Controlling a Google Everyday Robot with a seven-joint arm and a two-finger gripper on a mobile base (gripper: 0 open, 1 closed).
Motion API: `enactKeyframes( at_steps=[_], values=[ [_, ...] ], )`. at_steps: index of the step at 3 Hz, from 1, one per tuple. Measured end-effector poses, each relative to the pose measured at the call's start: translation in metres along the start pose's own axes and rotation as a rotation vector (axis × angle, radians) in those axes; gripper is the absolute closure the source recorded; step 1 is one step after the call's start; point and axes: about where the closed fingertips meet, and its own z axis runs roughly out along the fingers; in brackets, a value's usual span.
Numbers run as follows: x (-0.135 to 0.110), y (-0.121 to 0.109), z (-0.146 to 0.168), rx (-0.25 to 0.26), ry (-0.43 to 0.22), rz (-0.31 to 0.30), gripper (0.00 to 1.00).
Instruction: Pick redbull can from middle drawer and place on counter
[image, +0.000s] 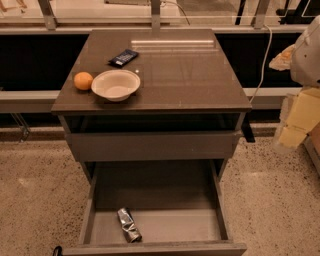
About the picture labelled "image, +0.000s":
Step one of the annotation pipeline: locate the open middle drawer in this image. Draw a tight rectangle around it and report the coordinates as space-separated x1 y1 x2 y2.
63 160 246 256

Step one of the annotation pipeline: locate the grey drawer cabinet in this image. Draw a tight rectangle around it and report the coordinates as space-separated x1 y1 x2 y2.
50 28 253 256

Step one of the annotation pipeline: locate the white bowl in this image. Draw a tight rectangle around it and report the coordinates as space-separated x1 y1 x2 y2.
91 70 141 102

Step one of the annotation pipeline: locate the crushed silver redbull can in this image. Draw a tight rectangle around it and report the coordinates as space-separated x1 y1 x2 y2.
117 208 142 243

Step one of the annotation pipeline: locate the orange fruit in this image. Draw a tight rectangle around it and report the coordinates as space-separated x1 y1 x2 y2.
73 72 93 90

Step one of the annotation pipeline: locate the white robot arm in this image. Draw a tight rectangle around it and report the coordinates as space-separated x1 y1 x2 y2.
269 15 320 151

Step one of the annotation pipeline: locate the dark blue snack packet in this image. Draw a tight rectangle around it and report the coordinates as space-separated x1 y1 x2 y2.
109 49 139 68

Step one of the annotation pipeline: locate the cardboard box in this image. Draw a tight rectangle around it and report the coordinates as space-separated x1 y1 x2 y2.
304 123 320 175

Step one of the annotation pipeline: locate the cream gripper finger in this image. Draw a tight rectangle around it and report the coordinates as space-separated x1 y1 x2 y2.
269 44 295 71
278 87 320 149

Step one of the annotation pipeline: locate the white cable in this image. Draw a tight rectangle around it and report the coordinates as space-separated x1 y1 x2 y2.
249 23 274 104

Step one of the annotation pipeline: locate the closed top drawer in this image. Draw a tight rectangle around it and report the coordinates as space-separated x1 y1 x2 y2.
66 132 241 162

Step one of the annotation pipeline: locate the metal railing frame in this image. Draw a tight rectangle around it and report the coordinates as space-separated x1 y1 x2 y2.
0 0 320 141

